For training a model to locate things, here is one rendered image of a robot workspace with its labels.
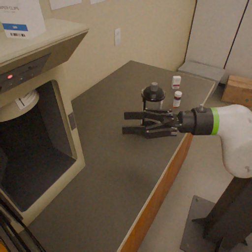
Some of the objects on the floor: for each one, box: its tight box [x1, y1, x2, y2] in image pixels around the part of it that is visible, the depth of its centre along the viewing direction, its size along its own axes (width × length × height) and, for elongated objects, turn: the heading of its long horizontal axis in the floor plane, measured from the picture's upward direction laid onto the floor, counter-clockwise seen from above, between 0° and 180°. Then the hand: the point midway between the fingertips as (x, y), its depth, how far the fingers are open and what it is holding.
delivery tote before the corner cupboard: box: [178, 60, 226, 98], centre depth 297 cm, size 61×44×33 cm
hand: (130, 122), depth 67 cm, fingers open, 9 cm apart
